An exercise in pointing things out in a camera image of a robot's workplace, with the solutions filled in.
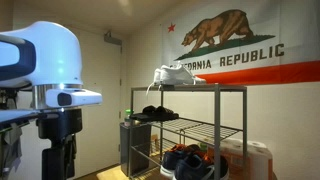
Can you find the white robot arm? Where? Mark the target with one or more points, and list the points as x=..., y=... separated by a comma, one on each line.
x=50, y=53

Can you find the navy sneaker orange lining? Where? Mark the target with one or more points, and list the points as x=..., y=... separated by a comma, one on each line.
x=173, y=158
x=193, y=168

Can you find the grey hanging cloth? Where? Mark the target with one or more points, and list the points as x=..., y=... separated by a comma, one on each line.
x=11, y=146

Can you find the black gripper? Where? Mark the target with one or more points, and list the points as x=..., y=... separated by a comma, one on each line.
x=60, y=123

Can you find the white door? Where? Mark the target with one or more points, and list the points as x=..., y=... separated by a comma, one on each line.
x=100, y=110

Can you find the white sneaker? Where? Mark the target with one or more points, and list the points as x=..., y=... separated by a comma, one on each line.
x=180, y=76
x=156, y=77

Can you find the green capped bottle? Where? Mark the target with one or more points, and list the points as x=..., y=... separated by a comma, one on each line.
x=128, y=116

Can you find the grey metal shoe rack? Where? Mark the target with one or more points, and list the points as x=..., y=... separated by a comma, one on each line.
x=216, y=110

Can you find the grey door closer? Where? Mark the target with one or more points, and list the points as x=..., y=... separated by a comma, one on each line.
x=112, y=38

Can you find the white plastic container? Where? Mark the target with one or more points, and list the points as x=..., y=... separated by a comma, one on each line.
x=256, y=160

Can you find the small green object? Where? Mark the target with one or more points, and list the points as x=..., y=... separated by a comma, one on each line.
x=203, y=147

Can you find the black clamp mount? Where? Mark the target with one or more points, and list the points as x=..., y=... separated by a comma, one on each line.
x=7, y=98

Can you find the California Republic bear flag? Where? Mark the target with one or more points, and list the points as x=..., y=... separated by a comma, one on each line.
x=246, y=40

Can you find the black bin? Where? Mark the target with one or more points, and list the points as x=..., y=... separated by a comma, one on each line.
x=136, y=146

